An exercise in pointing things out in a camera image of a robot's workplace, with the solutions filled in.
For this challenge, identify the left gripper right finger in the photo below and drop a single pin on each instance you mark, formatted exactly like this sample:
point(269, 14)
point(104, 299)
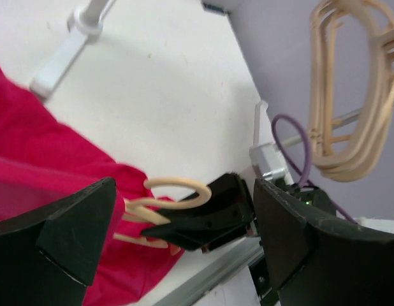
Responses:
point(315, 258)

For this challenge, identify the wooden hanger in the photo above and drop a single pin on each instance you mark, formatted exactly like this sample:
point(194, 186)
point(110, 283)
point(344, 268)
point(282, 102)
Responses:
point(139, 211)
point(353, 165)
point(321, 121)
point(343, 153)
point(359, 173)

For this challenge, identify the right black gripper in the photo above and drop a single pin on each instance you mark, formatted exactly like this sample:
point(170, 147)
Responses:
point(231, 188)

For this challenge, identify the white clothes rack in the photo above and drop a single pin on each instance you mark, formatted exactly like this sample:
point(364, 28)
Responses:
point(86, 24)

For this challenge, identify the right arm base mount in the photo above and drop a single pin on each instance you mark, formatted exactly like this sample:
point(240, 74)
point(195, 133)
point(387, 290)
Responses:
point(259, 273)

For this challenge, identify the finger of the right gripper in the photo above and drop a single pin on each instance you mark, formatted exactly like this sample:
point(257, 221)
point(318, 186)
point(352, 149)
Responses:
point(203, 233)

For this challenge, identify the red t shirt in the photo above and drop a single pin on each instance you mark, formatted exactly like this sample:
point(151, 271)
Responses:
point(43, 160)

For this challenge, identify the blue label sticker right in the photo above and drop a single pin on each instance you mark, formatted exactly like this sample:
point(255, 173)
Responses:
point(213, 8)

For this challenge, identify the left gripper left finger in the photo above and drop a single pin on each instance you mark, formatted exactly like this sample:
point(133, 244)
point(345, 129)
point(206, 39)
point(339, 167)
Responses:
point(49, 255)

